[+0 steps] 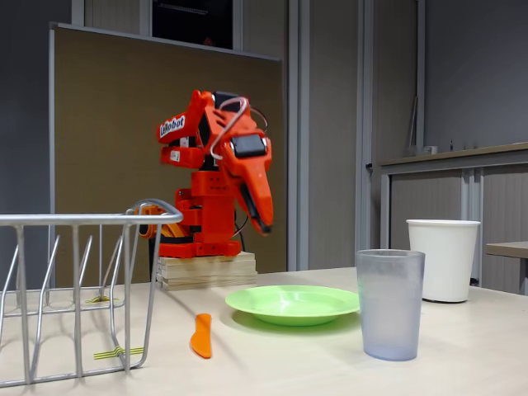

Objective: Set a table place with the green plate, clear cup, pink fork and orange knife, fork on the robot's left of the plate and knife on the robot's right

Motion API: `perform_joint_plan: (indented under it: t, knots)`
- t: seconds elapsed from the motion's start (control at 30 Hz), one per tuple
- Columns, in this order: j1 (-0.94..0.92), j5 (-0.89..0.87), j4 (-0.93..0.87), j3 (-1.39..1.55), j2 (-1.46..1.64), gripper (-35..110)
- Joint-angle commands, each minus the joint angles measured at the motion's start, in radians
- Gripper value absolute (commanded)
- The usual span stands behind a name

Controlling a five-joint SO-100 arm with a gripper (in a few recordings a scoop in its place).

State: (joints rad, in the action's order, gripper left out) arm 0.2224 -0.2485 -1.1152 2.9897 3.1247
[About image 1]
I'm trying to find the grey cabinet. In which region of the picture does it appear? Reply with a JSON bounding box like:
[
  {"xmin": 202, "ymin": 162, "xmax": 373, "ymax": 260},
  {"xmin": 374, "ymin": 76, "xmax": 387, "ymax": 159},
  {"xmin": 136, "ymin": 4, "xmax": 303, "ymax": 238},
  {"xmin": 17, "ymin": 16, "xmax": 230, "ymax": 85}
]
[{"xmin": 377, "ymin": 142, "xmax": 528, "ymax": 296}]

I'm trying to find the white servo wire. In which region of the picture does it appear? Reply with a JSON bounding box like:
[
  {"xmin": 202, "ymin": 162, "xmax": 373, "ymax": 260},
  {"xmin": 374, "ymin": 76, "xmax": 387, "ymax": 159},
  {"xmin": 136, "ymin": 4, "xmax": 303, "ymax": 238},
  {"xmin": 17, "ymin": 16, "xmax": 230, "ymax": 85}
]
[{"xmin": 209, "ymin": 97, "xmax": 252, "ymax": 161}]

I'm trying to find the wooden block base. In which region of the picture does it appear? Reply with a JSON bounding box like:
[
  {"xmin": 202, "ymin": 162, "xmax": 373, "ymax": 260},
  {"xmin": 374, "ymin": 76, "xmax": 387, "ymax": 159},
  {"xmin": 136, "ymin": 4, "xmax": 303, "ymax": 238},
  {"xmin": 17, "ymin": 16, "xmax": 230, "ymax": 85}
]
[{"xmin": 156, "ymin": 251, "xmax": 259, "ymax": 292}]

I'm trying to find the grey side table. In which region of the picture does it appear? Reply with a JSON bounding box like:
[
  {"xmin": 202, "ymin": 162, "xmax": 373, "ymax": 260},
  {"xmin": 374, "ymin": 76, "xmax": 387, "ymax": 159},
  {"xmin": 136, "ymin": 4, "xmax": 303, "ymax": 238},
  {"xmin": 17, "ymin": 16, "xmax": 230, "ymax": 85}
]
[{"xmin": 485, "ymin": 241, "xmax": 528, "ymax": 296}]

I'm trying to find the grey translucent plastic cup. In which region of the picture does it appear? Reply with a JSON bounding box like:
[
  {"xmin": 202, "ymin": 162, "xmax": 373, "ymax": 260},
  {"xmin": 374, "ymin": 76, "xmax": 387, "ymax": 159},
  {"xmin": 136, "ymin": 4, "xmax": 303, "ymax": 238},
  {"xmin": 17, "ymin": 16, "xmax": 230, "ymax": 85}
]
[{"xmin": 355, "ymin": 248, "xmax": 426, "ymax": 362}]

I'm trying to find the black cable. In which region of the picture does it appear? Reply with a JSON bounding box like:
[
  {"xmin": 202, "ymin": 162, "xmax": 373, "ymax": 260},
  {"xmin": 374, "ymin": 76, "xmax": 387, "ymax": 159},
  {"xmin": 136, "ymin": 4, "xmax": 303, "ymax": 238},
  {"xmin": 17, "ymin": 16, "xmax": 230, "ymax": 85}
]
[{"xmin": 231, "ymin": 210, "xmax": 251, "ymax": 241}]

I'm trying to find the green plastic plate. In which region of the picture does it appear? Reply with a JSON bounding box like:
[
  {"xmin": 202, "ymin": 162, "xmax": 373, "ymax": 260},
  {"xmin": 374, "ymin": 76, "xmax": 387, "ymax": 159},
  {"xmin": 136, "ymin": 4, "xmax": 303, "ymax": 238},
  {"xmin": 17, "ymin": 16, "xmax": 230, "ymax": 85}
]
[{"xmin": 224, "ymin": 285, "xmax": 361, "ymax": 328}]

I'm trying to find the brown partition board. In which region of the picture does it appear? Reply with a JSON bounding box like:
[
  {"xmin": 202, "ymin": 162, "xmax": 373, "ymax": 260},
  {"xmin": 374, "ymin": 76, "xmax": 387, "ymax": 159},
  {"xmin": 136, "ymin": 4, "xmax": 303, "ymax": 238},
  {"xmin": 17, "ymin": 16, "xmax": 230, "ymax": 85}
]
[{"xmin": 48, "ymin": 22, "xmax": 288, "ymax": 285}]

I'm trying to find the orange plastic knife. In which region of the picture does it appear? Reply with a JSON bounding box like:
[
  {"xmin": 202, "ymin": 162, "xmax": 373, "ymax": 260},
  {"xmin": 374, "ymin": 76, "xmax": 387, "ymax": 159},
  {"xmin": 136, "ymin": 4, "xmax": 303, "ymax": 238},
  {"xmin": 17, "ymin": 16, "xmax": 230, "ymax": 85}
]
[{"xmin": 189, "ymin": 313, "xmax": 213, "ymax": 359}]

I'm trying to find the orange clamp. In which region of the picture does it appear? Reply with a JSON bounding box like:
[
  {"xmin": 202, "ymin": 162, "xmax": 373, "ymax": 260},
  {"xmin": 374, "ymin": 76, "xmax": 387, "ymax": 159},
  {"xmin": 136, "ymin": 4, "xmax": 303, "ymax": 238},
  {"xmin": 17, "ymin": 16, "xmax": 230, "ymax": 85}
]
[{"xmin": 125, "ymin": 201, "xmax": 195, "ymax": 240}]

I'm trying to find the grey leaning rod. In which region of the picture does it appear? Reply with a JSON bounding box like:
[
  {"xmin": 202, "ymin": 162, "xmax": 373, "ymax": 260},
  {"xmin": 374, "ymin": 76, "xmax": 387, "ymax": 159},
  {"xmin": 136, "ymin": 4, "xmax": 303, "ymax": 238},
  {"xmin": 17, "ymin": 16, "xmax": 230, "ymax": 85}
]
[{"xmin": 406, "ymin": 96, "xmax": 420, "ymax": 157}]

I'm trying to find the dark window pane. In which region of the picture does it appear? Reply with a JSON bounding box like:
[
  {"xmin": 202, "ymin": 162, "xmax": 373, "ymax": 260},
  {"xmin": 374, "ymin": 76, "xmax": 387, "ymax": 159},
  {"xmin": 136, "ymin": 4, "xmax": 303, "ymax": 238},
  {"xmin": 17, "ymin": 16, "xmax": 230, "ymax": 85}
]
[{"xmin": 152, "ymin": 0, "xmax": 234, "ymax": 50}]

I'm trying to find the white paper cup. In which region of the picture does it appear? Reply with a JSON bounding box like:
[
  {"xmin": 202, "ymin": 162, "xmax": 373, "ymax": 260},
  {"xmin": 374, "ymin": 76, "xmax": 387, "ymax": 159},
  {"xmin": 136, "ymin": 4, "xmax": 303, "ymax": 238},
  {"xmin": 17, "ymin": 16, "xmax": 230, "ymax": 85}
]
[{"xmin": 406, "ymin": 219, "xmax": 482, "ymax": 304}]

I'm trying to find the metal wire dish rack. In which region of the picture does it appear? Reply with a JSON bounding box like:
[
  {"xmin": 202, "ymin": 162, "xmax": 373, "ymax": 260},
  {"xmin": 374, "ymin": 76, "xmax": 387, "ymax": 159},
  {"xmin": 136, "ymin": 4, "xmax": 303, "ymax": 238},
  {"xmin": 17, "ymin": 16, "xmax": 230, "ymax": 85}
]
[{"xmin": 0, "ymin": 199, "xmax": 185, "ymax": 389}]

